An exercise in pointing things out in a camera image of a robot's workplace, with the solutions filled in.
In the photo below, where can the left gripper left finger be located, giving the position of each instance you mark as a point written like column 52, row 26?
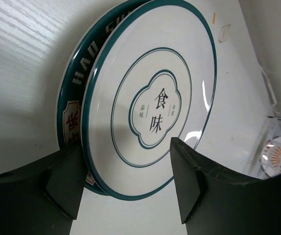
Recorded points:
column 43, row 197

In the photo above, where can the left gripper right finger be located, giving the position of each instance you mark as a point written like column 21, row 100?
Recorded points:
column 215, row 200

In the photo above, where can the orange sunburst pattern plate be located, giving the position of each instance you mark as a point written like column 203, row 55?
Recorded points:
column 270, row 158

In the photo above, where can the green rimmed white plate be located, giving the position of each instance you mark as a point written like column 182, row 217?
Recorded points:
column 75, row 77

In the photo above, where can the white plate brown pattern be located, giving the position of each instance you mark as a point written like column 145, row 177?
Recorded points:
column 154, row 79

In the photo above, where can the white wire dish rack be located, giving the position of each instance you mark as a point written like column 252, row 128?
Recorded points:
column 270, row 130

